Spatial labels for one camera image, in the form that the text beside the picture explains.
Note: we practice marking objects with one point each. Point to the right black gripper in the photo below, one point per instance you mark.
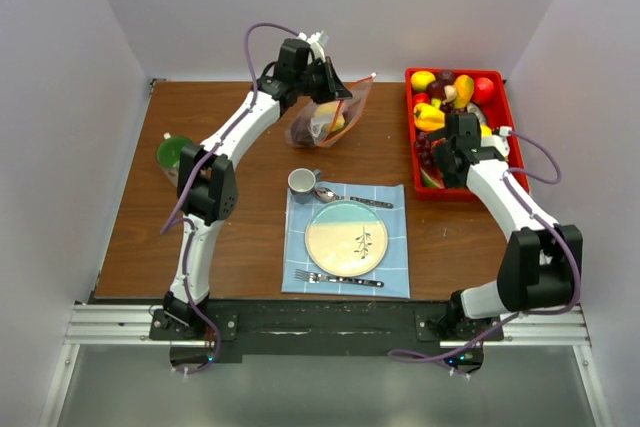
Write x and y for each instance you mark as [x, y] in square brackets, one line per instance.
[448, 179]

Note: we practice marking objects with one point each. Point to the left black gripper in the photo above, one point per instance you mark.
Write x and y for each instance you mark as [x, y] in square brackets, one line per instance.
[334, 88]

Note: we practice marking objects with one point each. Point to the purple grape bunch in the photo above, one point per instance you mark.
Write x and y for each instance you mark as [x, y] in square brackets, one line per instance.
[424, 147]

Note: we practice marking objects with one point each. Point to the clear zip top bag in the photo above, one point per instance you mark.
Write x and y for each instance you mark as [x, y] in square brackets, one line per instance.
[352, 109]

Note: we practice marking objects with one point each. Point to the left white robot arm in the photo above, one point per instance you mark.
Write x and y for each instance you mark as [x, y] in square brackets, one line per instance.
[207, 186]

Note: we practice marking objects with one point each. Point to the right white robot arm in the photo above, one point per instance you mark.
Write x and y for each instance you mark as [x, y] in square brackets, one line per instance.
[540, 272]

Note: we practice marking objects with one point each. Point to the watermelon slice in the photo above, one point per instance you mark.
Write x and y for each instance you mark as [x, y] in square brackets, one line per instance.
[431, 178]

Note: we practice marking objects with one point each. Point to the red apple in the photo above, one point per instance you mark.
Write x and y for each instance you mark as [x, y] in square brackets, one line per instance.
[484, 90]

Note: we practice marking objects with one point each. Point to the orange yellow mango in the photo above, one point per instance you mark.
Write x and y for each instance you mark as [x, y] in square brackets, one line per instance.
[465, 87]

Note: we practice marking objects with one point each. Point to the yellow peach top left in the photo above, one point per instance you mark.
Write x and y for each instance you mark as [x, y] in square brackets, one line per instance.
[421, 79]

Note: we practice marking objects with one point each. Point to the grey mug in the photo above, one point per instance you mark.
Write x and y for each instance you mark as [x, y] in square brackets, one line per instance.
[302, 183]

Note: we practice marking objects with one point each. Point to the metal spoon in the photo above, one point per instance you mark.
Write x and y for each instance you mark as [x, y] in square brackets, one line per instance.
[327, 195]

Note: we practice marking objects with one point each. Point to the beige and teal plate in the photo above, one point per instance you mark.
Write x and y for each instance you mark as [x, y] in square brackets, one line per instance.
[346, 238]

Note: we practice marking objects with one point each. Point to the green glass cup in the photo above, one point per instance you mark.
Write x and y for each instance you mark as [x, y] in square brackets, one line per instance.
[168, 155]

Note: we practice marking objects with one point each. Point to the metal fork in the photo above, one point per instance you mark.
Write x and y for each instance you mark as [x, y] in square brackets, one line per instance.
[311, 277]

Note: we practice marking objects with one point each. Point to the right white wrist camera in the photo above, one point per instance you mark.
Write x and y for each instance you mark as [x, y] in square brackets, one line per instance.
[497, 138]

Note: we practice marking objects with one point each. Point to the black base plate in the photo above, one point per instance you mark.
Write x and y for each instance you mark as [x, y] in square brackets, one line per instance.
[335, 327]

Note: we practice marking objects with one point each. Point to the aluminium frame rail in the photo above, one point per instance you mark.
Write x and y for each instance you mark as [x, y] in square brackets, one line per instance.
[131, 324]

